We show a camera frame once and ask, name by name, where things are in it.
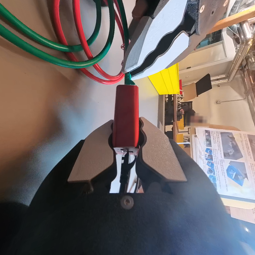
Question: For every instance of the printed instruction sheet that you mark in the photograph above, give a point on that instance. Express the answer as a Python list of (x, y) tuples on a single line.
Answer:
[(229, 159)]

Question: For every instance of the wooden work table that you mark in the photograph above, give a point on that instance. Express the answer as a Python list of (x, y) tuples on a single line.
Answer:
[(175, 111)]

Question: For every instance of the black and tan folding board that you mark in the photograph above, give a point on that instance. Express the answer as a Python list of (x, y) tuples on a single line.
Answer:
[(203, 84)]

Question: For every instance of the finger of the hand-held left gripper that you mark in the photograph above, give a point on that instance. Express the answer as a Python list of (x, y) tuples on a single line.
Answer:
[(159, 29), (173, 53)]

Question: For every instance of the clear page holder bar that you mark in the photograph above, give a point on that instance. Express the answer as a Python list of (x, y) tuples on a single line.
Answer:
[(196, 149)]

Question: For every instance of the grey wall conduit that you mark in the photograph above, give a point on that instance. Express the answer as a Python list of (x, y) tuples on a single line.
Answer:
[(231, 100)]

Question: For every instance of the instruction sheet on stand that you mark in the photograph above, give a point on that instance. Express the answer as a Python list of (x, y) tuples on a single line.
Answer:
[(239, 204)]

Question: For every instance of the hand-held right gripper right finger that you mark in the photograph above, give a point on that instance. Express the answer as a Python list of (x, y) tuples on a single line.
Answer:
[(159, 157)]

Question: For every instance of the wooden beam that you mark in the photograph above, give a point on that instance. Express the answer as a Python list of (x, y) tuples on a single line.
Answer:
[(235, 19)]

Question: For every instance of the yellow plastic bin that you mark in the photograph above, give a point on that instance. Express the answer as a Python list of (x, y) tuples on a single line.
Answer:
[(167, 81)]

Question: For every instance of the silver ventilation duct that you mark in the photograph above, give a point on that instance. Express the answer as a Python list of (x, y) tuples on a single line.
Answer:
[(219, 78)]

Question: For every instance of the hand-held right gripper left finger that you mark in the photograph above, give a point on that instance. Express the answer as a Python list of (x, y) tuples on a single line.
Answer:
[(93, 157)]

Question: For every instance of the red ethernet splitter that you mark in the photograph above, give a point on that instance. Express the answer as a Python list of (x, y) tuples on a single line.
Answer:
[(125, 111)]

